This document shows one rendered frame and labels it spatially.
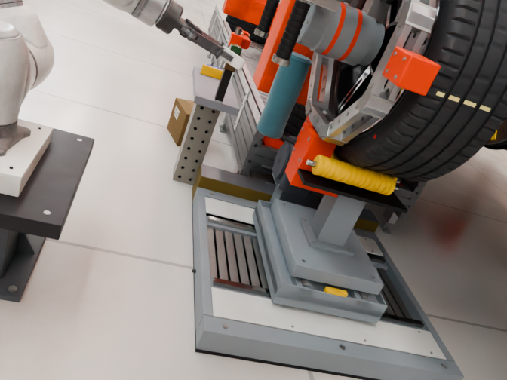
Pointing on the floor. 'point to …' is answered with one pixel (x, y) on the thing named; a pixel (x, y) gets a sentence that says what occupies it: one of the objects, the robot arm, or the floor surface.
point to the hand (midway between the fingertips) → (231, 58)
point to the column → (195, 143)
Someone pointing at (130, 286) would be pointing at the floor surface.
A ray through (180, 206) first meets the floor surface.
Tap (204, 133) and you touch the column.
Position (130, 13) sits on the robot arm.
